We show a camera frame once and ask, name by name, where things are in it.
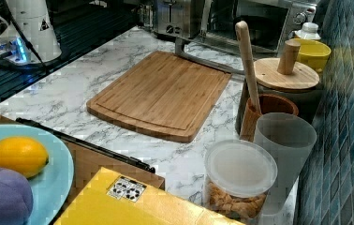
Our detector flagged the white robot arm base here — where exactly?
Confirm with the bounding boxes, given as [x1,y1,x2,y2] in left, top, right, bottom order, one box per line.
[0,0,62,66]

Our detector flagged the bamboo cutting board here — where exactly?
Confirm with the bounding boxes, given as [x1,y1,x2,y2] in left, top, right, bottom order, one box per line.
[86,51,231,143]

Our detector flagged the clear plastic snack jar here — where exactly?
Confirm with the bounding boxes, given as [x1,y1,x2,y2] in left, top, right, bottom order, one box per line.
[203,140,277,225]

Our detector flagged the brown utensil holder cup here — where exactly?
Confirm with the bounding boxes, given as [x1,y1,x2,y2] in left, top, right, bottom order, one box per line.
[240,94,299,142]

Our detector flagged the silver slot toaster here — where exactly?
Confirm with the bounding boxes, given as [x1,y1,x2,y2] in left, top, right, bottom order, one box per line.
[139,0,204,38]

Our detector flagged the yellow cardboard box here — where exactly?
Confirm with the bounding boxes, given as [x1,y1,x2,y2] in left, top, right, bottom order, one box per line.
[54,168,243,225]

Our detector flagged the dark canister with wooden lid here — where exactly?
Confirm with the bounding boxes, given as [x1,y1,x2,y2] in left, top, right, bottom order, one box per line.
[234,39,323,135]

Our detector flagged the grey plastic cup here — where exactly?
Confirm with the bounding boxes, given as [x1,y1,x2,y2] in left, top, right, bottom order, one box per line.
[254,112,317,215]

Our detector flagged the light blue plate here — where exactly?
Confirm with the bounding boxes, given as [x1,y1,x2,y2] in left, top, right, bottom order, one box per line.
[0,125,74,225]

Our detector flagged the yellow bowl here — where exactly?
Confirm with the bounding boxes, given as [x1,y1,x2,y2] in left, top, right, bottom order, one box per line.
[295,38,332,73]

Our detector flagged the small white bottle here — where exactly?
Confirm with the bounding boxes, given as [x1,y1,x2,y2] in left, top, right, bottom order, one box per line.
[295,22,321,40]

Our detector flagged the yellow lemon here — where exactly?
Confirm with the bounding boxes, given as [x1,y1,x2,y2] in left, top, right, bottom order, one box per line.
[0,136,50,178]

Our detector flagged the purple plush eggplant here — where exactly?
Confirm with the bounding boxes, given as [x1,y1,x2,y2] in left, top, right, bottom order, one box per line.
[0,168,33,225]

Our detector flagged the wooden tray with black rail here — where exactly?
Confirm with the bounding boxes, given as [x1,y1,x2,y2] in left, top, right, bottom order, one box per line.
[0,115,165,208]

